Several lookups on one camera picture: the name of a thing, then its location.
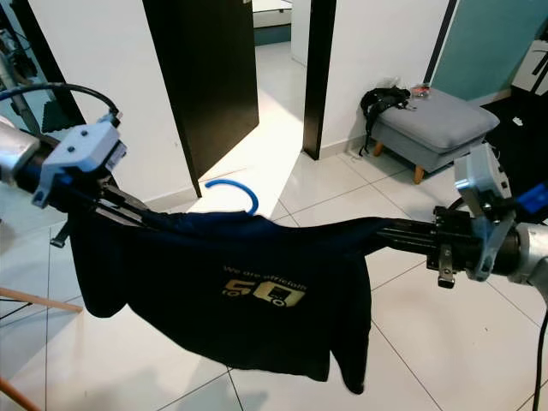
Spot black door frame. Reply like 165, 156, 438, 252
301, 0, 338, 162

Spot navy printed T-shirt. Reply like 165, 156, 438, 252
67, 210, 390, 396

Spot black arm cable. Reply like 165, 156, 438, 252
533, 308, 548, 411
0, 82, 121, 121

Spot black strap bag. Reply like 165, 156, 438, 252
360, 86, 418, 157

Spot grey upholstered ottoman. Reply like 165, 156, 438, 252
372, 86, 500, 185

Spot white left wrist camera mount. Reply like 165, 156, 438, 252
31, 116, 129, 209

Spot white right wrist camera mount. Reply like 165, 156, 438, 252
452, 142, 521, 283

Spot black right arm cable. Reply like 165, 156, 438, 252
533, 308, 548, 411

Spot blue plastic hanger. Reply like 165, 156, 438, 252
204, 178, 260, 217

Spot black sofa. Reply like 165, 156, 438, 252
479, 92, 548, 200

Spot wooden furniture leg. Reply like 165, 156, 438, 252
0, 286, 84, 314
0, 378, 45, 411

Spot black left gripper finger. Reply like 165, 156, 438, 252
90, 204, 143, 229
98, 183, 153, 217

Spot teal glass partition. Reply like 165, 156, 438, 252
424, 0, 548, 102

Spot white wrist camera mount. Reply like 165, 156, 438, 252
31, 116, 129, 209
452, 142, 521, 283

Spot black door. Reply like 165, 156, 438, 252
142, 0, 260, 200

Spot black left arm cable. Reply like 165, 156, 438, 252
0, 82, 121, 121

